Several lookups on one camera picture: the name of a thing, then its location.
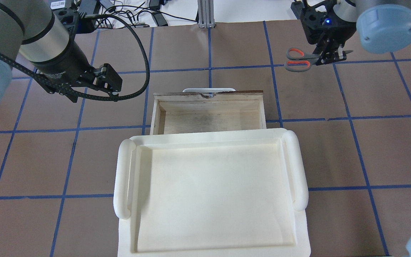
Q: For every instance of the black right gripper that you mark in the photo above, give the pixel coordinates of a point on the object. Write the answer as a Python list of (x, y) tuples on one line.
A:
[(341, 25)]

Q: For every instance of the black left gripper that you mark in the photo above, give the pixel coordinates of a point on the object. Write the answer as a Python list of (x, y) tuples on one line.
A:
[(64, 64)]

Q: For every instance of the grey orange handled scissors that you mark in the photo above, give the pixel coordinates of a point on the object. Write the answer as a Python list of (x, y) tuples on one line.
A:
[(299, 61)]

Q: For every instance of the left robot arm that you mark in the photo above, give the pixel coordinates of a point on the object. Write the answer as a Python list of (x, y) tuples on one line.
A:
[(46, 38)]

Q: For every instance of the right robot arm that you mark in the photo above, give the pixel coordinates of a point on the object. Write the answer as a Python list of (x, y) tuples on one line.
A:
[(368, 42)]

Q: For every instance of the open wooden drawer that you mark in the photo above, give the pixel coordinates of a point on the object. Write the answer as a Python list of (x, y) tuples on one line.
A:
[(179, 112)]

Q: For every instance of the black power brick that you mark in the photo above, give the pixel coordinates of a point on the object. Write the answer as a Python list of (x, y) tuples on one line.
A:
[(159, 19)]

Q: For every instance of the white drawer handle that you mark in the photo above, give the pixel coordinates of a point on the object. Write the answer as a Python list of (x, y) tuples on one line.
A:
[(208, 91)]

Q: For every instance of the aluminium frame post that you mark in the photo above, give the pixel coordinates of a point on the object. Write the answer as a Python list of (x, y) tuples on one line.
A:
[(205, 13)]

